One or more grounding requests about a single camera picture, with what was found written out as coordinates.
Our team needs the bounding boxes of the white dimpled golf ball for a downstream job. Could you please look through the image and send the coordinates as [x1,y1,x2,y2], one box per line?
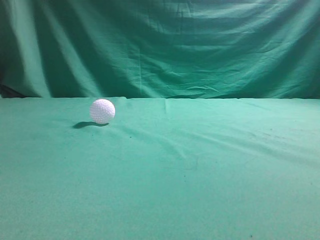
[89,99,116,125]

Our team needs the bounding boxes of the green table cloth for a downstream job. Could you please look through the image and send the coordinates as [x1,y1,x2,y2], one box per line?
[0,97,320,240]

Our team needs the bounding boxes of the green backdrop cloth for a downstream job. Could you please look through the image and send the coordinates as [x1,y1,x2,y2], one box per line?
[0,0,320,99]

